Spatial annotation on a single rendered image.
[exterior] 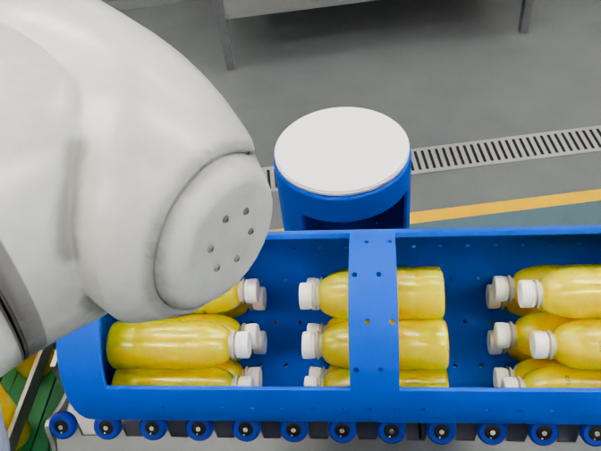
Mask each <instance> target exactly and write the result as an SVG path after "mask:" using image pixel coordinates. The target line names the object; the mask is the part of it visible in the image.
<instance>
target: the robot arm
mask: <svg viewBox="0 0 601 451"><path fill-rule="evenodd" d="M254 153H255V147H254V144H253V141H252V138H251V137H250V135H249V133H248V131H247V130H246V128H245V127H244V125H243V124H242V122H241V120H240V119H239V117H238V116H237V115H236V114H235V113H234V111H233V110H232V108H231V107H230V105H229V104H228V103H227V101H226V100H225V99H224V97H223V96H222V95H221V94H220V93H219V91H218V90H217V89H216V88H215V87H214V86H213V84H212V83H211V82H210V81H209V80H208V79H207V78H206V76H205V75H204V74H203V73H202V72H200V71H199V70H198V69H197V68H196V67H195V66H194V65H193V64H192V63H191V62H190V61H189V60H188V59H187V58H186V57H185V56H184V55H182V54H181V53H180V52H178V51H177V50H176V49H175V48H173V47H172V46H170V45H169V44H168V43H166V42H165V41H164V40H162V39H161V38H160V37H159V36H157V35H156V34H155V33H153V32H152V31H150V30H148V29H146V28H145V27H143V26H142V25H140V24H138V23H137V22H136V21H134V20H132V19H131V18H129V17H128V16H126V15H125V14H123V13H121V12H119V11H117V10H116V9H114V8H113V7H112V6H110V5H108V4H106V3H104V2H102V1H100V0H0V378H1V377H2V376H3V375H4V374H6V373H7V372H8V371H10V370H12V369H13V368H14V367H16V366H17V365H18V364H20V363H21V362H23V361H24V360H26V359H28V358H29V357H30V356H32V355H33V354H35V353H37V352H39V351H40V350H42V349H44V348H45V347H47V346H49V345H51V344H52V343H53V342H55V341H57V340H59V339H61V338H63V337H64V336H67V335H69V334H71V333H72V332H74V331H75V330H77V329H79V328H82V327H84V326H86V325H88V324H89V323H91V322H93V321H95V320H97V319H100V318H102V317H104V316H105V315H106V314H107V313H109V314H110V315H111V316H113V317H114V318H115V319H118V320H120V321H121V322H124V323H132V324H134V323H142V322H150V321H155V320H161V319H170V318H176V317H181V316H185V315H188V314H190V313H192V312H194V311H197V310H199V309H200V308H202V307H204V306H205V305H207V304H208V303H210V302H212V301H213V300H214V299H216V298H218V297H220V296H221V295H223V294H225V293H226V292H228V291H229V290H230V289H231V288H232V287H234V286H235V285H236V284H237V283H238V282H239V281H240V280H241V279H242V278H243V276H244V275H245V274H246V273H247V272H248V271H249V269H250V267H251V265H252V264H253V262H254V261H255V259H256V258H257V256H258V254H259V252H260V250H261V248H262V246H263V244H264V242H265V240H266V237H267V233H268V230H269V227H270V222H271V218H272V208H273V200H272V194H271V190H270V187H269V184H268V181H267V179H266V177H265V175H264V173H263V171H262V169H261V167H260V165H259V162H258V160H257V158H256V156H255V154H254Z"/></svg>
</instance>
